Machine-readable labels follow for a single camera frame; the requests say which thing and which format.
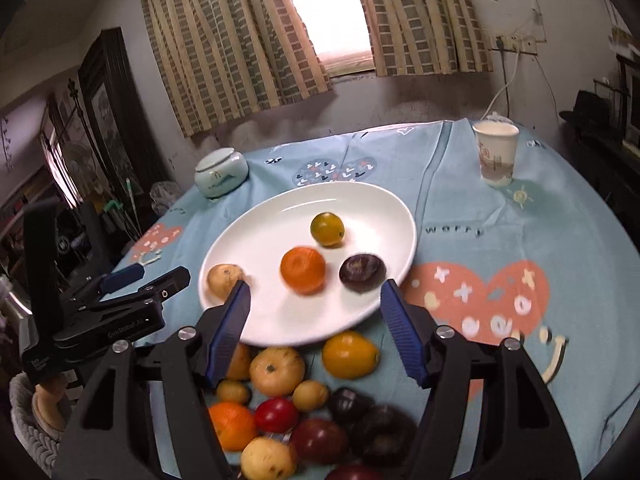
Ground person's left forearm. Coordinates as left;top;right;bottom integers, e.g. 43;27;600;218
9;371;76;443

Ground computer monitor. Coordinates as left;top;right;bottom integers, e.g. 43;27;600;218
617;55;640;146

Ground dark framed picture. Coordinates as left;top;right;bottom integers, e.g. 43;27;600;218
77;26;168;196

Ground electric fan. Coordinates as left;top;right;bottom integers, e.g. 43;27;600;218
62;140;101;196

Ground steel thermos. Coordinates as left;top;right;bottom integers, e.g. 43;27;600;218
0;275;31;331

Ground pale green ceramic jar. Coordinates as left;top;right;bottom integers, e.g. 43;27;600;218
194;147;249;198

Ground checked beige curtain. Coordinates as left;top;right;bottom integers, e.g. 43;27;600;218
348;0;494;78
135;0;334;138

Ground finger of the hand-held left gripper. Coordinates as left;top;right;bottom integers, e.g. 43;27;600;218
75;264;147;301
92;267;192;313

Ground yellow apple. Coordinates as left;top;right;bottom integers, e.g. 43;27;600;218
249;346;306;397

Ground yellow pear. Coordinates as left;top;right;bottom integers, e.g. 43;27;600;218
240;436;298;480

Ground small yellow fruit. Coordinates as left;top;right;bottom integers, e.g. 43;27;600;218
292;380;330;412
207;263;246;301
216;379;251;406

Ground white power strip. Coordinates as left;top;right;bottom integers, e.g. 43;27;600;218
484;31;540;56

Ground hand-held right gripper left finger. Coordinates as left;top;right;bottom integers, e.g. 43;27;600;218
52;279;252;480

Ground green yellow citrus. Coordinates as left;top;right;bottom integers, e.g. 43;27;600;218
310;212;346;247

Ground window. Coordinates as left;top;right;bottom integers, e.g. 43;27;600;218
272;0;376;78

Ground clear plastic bag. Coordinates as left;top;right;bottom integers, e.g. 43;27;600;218
149;181;183;218

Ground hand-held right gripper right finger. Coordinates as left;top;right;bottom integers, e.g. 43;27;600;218
379;279;583;480

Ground orange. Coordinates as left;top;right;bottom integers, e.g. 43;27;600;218
208;402;259;452
225;342;253;381
279;246;327;295

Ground white plate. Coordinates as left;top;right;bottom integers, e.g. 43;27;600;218
198;182;418;348

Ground large dark purple plum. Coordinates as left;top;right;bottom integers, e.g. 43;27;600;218
349;405;418;467

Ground white cable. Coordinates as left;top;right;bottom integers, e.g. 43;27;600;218
487;50;521;121

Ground white paper cup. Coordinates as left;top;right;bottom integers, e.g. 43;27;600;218
472;121;521;188

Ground black hat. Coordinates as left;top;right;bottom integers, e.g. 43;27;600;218
559;90;621;133

